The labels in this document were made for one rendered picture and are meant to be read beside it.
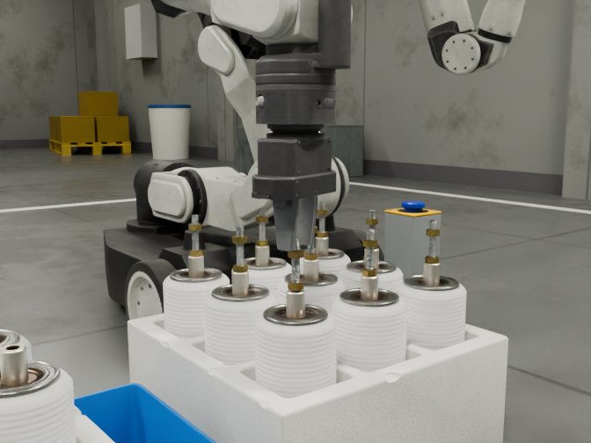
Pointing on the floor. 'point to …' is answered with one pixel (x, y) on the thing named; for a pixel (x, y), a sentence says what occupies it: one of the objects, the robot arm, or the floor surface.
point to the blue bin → (137, 417)
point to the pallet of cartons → (91, 127)
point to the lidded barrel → (170, 131)
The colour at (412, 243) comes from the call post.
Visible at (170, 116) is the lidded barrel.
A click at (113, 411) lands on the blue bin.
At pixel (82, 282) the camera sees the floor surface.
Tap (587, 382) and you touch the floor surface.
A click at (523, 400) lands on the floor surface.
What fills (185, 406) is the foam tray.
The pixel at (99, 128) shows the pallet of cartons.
